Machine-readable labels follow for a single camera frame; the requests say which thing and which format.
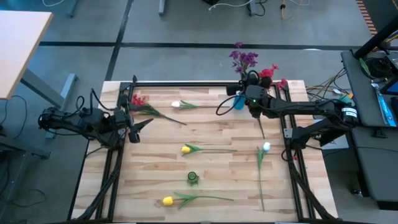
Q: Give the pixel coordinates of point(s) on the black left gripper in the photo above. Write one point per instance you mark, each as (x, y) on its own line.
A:
(134, 138)

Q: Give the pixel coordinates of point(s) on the dark metal floor stand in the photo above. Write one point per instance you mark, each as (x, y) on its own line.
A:
(31, 152)

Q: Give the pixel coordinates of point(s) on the green glass vase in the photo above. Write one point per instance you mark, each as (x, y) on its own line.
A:
(192, 177)

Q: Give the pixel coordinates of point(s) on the grey metal table leg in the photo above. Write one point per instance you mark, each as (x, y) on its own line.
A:
(161, 7)
(252, 7)
(71, 7)

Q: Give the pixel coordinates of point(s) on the black tablet screen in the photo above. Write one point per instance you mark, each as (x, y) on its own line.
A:
(392, 88)

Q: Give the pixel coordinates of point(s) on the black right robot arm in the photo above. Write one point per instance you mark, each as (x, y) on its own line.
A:
(311, 109)

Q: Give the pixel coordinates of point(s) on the purple flower bunch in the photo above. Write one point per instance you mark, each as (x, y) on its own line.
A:
(247, 58)

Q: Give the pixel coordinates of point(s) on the black diagonal pole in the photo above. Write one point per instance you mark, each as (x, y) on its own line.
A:
(376, 39)

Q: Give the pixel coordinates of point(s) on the grey metal desk leg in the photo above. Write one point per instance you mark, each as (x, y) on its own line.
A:
(66, 93)

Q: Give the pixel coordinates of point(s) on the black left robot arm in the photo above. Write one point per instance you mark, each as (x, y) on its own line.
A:
(77, 121)

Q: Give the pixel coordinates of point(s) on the white artificial tulip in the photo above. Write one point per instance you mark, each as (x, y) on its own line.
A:
(266, 146)
(175, 104)

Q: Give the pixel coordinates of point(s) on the blue flat package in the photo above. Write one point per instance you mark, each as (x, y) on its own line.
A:
(385, 109)

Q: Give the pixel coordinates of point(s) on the light wooden desk top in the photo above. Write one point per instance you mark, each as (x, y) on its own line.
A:
(18, 46)

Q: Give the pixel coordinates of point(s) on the yellow artificial tulip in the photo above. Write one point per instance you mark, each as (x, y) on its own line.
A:
(168, 201)
(185, 149)

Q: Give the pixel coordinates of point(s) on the red flower bunch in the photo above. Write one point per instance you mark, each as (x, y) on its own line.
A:
(266, 73)
(138, 101)

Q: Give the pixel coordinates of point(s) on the blue glass vase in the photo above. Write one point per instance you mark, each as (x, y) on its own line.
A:
(238, 104)

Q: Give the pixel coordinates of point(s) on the dark grey side table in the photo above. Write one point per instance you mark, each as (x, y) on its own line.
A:
(367, 161)

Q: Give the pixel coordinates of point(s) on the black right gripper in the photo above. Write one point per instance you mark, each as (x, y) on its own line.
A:
(256, 102)

